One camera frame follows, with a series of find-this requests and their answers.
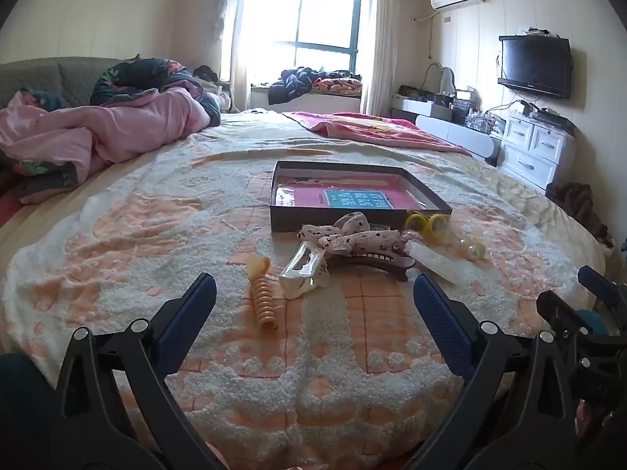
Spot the white drawer cabinet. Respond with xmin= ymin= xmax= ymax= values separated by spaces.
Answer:
xmin=497 ymin=108 xmax=577 ymax=192

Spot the sheer white curtain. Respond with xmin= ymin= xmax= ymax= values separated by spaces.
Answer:
xmin=216 ymin=0 xmax=261 ymax=113

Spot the orange printed cushion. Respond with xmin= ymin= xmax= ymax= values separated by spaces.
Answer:
xmin=313 ymin=74 xmax=364 ymax=94

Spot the dark fur garment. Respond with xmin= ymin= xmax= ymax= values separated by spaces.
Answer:
xmin=546 ymin=181 xmax=616 ymax=249

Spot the pink and dark floral quilt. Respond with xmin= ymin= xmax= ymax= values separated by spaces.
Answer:
xmin=0 ymin=58 xmax=222 ymax=205

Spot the dark blue jacket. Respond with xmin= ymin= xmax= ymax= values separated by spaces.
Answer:
xmin=268 ymin=66 xmax=320 ymax=107

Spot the window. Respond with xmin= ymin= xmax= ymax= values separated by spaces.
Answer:
xmin=245 ymin=0 xmax=378 ymax=85

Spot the black wall television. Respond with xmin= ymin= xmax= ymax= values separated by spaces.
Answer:
xmin=498 ymin=34 xmax=574 ymax=101

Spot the pink printed blanket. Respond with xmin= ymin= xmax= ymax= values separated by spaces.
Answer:
xmin=283 ymin=110 xmax=472 ymax=156

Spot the black set-top box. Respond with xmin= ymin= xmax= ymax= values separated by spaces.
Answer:
xmin=531 ymin=110 xmax=575 ymax=127

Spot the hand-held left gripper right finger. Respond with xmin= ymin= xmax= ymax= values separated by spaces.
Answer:
xmin=406 ymin=274 xmax=576 ymax=470

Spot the pink spotted bow hair clip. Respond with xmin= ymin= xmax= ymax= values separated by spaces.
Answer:
xmin=300 ymin=211 xmax=406 ymax=258

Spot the white low cabinet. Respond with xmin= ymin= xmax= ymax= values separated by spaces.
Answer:
xmin=390 ymin=95 xmax=503 ymax=163

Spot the white hair claw clip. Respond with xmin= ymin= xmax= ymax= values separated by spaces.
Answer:
xmin=278 ymin=241 xmax=331 ymax=300

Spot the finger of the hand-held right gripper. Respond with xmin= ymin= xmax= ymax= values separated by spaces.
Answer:
xmin=577 ymin=265 xmax=627 ymax=315
xmin=536 ymin=290 xmax=604 ymax=348

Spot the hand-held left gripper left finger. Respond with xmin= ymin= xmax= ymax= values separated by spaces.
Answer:
xmin=55 ymin=273 xmax=226 ymax=470

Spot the clear plastic packet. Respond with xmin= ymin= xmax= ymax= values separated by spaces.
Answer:
xmin=408 ymin=242 xmax=471 ymax=286

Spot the orange spiral hair tie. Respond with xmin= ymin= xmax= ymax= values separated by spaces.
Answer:
xmin=246 ymin=253 xmax=280 ymax=331

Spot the arched table mirror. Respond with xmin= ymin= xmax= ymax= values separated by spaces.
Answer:
xmin=425 ymin=63 xmax=457 ymax=97

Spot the grey padded headboard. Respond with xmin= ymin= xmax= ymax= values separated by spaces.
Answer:
xmin=0 ymin=56 xmax=129 ymax=108

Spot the maroon hair claw clip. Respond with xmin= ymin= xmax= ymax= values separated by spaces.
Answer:
xmin=326 ymin=249 xmax=417 ymax=283

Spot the cream curtain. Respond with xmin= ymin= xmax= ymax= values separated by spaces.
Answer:
xmin=360 ymin=0 xmax=401 ymax=118

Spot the dark cardboard box tray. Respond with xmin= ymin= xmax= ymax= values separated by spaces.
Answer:
xmin=268 ymin=160 xmax=453 ymax=233

